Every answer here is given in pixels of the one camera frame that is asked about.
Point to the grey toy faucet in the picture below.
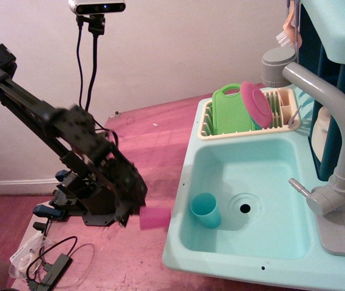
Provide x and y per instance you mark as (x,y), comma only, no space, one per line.
(327,136)

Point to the silver depth camera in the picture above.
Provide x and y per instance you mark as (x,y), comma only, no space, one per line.
(94,7)

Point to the teal plate behind pink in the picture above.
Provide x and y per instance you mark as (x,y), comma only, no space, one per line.
(255,125)

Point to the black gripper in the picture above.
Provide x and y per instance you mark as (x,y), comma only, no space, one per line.
(129,187)

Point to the teal plastic cup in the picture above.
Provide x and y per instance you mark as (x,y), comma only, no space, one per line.
(205,208)

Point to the white dish brush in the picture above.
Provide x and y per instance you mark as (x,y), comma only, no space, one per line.
(287,38)

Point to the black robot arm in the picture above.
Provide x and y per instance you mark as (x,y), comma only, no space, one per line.
(101,186)

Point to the teal toy sink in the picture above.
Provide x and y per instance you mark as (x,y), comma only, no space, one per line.
(268,234)

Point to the purple toy utensil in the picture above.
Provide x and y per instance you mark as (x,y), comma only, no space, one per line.
(293,117)

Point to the green cutting board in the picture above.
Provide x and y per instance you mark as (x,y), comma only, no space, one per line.
(229,112)

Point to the cream dish rack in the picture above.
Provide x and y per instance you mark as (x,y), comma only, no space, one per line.
(283,103)

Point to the pink plastic plate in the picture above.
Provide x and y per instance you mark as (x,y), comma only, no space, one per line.
(256,104)

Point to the blue table clamp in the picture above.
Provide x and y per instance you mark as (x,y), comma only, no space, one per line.
(43,211)

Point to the black usb hub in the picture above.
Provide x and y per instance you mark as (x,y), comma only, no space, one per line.
(53,276)

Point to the pink plastic cup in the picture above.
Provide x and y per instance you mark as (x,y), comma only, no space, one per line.
(154,217)

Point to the clear plastic bag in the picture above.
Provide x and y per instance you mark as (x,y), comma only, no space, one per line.
(21,260)

